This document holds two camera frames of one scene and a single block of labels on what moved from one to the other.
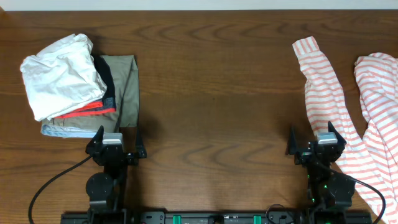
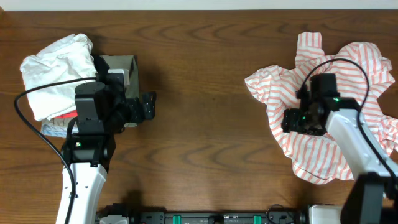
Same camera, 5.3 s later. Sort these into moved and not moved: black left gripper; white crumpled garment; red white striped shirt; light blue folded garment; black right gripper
Moved: black right gripper; black left gripper; red white striped shirt
Not moved: light blue folded garment; white crumpled garment
